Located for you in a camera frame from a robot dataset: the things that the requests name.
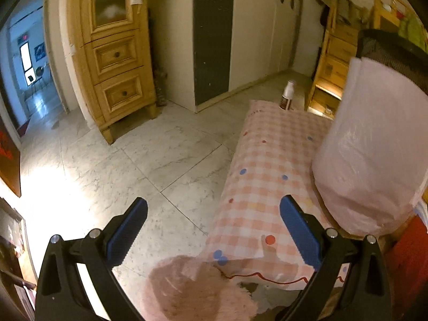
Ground brown bottle with white cap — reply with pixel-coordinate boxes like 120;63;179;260
279;80;297;111

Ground dark chair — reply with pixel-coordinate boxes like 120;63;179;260
28;67;51;91

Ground red container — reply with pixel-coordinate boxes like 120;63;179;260
384;216;428;318

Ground wooden cabinet with drawers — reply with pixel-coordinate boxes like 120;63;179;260
65;0;158;145

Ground wooden bunk bed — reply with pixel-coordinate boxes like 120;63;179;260
373;0;428;47

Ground white framed board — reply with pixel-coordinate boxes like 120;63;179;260
0;197;37;321

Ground grey-green clothes pile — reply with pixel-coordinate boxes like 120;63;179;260
312;0;372;27

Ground green puffer jacket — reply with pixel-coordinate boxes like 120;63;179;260
398;13;428;48

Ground dark patterned cloth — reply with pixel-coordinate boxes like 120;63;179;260
152;68;168;108

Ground red-brown wall picture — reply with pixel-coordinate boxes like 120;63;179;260
0;117;21;197

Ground pink checked tablecloth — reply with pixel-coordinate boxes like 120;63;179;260
202;100;355;290

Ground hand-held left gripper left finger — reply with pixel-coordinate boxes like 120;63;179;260
35;197;148;321

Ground wastebasket with pale plastic liner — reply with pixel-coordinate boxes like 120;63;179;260
312;29;428;238

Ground pink fluffy stool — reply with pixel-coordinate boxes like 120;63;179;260
149;255;258;321

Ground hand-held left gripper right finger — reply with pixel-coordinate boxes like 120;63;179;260
264;194;395;321

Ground wooden stair drawers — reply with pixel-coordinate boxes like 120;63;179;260
305;5;360;121

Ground white wardrobe with round holes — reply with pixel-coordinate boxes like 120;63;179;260
147;0;305;114

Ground dark wardrobe door panel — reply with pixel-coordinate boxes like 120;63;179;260
193;0;235;106

